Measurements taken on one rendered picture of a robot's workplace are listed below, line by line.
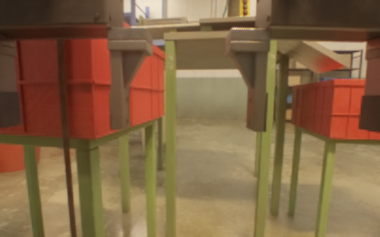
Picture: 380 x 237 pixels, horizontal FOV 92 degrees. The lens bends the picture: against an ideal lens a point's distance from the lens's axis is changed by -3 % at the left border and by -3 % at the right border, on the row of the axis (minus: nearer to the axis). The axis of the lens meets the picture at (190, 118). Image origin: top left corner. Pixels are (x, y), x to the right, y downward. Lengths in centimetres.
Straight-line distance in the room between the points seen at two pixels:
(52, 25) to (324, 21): 26
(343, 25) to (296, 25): 4
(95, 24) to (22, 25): 7
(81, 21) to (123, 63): 5
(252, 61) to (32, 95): 35
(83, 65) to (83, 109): 7
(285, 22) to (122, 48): 16
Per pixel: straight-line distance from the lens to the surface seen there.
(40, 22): 24
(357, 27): 25
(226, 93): 615
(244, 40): 21
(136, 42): 21
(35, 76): 41
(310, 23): 22
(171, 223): 101
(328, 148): 92
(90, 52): 35
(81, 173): 40
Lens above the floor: 69
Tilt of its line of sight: 7 degrees down
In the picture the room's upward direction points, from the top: 1 degrees clockwise
